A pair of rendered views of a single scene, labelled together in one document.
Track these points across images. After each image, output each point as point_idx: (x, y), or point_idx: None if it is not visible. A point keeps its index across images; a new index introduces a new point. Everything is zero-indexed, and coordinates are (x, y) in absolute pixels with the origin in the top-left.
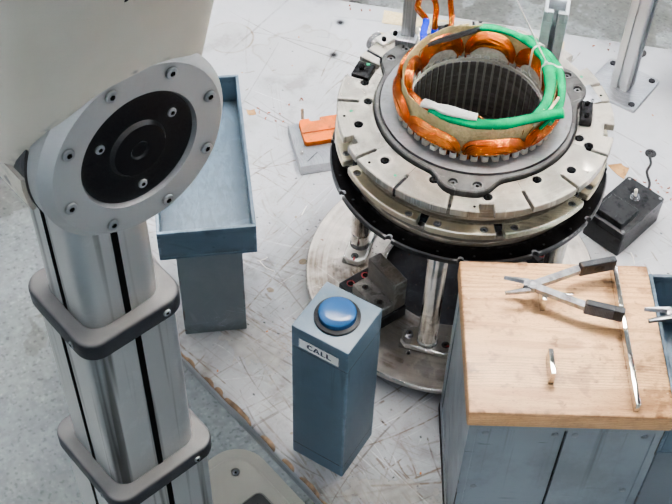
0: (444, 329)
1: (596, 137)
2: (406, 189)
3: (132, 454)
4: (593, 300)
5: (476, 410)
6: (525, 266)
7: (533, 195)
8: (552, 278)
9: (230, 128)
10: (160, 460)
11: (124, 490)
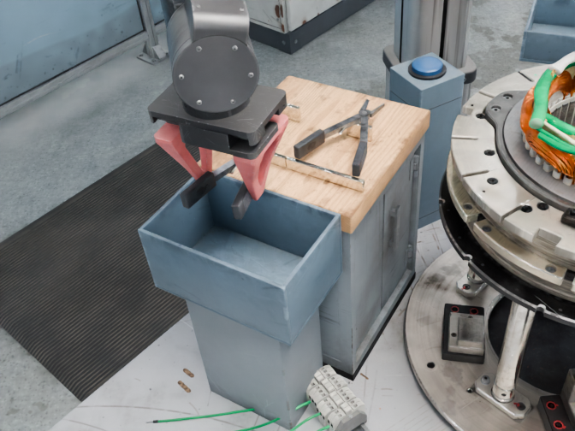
0: (487, 299)
1: (538, 220)
2: (513, 76)
3: (395, 26)
4: (319, 132)
5: (287, 78)
6: (400, 141)
7: (467, 142)
8: (362, 125)
9: None
10: (400, 59)
11: (389, 49)
